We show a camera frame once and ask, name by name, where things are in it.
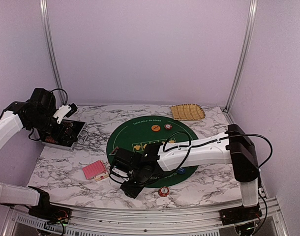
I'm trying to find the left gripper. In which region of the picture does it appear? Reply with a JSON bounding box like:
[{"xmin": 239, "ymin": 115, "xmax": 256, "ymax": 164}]
[{"xmin": 28, "ymin": 112, "xmax": 77, "ymax": 146}]

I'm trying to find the orange poker chip stack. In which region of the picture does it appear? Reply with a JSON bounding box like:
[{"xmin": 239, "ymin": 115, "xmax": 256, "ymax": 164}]
[{"xmin": 158, "ymin": 186, "xmax": 169, "ymax": 197}]

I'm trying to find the triangular all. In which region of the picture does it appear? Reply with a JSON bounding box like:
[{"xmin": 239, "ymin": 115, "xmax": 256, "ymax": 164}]
[{"xmin": 109, "ymin": 147, "xmax": 119, "ymax": 156}]

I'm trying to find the blue small blind button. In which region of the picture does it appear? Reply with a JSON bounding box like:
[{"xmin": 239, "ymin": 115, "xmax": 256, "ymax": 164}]
[{"xmin": 177, "ymin": 168, "xmax": 186, "ymax": 175}]

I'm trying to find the orange big blind button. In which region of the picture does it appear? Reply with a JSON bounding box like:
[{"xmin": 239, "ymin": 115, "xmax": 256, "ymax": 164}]
[{"xmin": 151, "ymin": 124, "xmax": 161, "ymax": 132}]

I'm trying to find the orange chip stack top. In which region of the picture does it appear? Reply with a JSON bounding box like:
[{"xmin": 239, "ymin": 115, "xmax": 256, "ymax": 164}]
[{"xmin": 164, "ymin": 123, "xmax": 172, "ymax": 130}]

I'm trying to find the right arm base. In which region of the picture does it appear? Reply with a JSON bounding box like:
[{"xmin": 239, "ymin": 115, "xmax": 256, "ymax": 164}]
[{"xmin": 219, "ymin": 204, "xmax": 263, "ymax": 225}]

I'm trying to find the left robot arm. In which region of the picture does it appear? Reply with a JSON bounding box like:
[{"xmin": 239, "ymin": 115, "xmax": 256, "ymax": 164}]
[{"xmin": 0, "ymin": 101, "xmax": 78, "ymax": 219}]

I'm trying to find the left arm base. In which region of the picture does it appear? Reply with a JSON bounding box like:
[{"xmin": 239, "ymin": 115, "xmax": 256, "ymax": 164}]
[{"xmin": 28, "ymin": 205, "xmax": 71, "ymax": 224}]

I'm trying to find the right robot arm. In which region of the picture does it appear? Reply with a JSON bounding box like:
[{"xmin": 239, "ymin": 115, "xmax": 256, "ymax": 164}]
[{"xmin": 115, "ymin": 124, "xmax": 260, "ymax": 220}]

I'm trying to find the round green poker mat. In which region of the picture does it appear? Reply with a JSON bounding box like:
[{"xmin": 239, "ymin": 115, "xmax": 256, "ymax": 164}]
[{"xmin": 106, "ymin": 116, "xmax": 198, "ymax": 188}]

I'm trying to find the gold card deck box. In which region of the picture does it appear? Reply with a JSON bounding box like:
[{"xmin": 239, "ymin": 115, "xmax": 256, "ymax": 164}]
[{"xmin": 94, "ymin": 172, "xmax": 109, "ymax": 182}]

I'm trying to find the red playing card deck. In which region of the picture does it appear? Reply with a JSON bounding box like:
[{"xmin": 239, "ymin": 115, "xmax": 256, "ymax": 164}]
[{"xmin": 82, "ymin": 160, "xmax": 107, "ymax": 180}]

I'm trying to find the woven bamboo tray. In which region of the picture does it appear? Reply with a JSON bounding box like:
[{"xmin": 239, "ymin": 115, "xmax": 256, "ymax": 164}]
[{"xmin": 170, "ymin": 104, "xmax": 206, "ymax": 121}]

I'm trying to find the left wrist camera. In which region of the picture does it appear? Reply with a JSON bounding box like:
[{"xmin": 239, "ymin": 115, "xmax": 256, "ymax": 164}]
[{"xmin": 53, "ymin": 103, "xmax": 78, "ymax": 124}]

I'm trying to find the front aluminium rail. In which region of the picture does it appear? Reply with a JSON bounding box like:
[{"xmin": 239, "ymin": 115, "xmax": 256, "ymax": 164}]
[{"xmin": 1, "ymin": 197, "xmax": 290, "ymax": 236}]

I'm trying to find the left aluminium frame post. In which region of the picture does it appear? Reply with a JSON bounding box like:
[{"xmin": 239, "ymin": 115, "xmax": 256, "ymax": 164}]
[{"xmin": 39, "ymin": 0, "xmax": 67, "ymax": 104}]

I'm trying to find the aluminium frame post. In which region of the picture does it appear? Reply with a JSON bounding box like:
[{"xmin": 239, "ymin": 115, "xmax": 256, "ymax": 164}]
[
  {"xmin": 223, "ymin": 0, "xmax": 258, "ymax": 113},
  {"xmin": 39, "ymin": 0, "xmax": 67, "ymax": 104}
]

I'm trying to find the right aluminium frame post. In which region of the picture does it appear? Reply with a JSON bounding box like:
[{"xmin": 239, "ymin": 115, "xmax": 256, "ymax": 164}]
[{"xmin": 223, "ymin": 0, "xmax": 258, "ymax": 113}]

